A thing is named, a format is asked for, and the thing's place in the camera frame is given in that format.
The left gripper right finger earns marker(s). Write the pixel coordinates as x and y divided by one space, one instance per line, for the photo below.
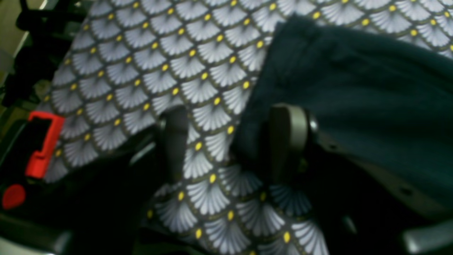
362 208

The fan-patterned grey tablecloth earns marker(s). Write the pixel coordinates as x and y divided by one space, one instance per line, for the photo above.
133 59

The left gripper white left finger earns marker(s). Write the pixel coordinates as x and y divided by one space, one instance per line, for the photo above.
105 200

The black T-shirt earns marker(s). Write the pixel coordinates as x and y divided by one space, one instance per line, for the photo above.
384 100

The red clamp at left edge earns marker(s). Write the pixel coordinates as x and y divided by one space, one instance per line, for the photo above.
26 152

